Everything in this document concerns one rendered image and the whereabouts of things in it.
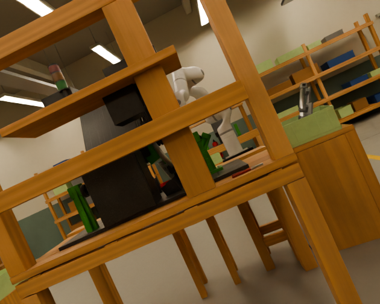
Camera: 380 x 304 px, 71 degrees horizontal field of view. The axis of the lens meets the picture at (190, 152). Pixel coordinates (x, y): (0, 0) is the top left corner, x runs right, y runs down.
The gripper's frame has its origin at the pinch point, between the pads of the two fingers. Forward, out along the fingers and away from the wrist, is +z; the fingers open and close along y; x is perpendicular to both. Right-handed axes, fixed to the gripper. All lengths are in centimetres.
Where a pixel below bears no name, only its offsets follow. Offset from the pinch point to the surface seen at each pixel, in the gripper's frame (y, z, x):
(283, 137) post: -6, -48, 54
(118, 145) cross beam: 30.5, 8.6, 23.6
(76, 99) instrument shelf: 50, 9, 3
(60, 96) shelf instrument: 52, 16, -11
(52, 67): 62, 9, -16
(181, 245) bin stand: -79, 43, 13
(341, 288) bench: -56, -23, 101
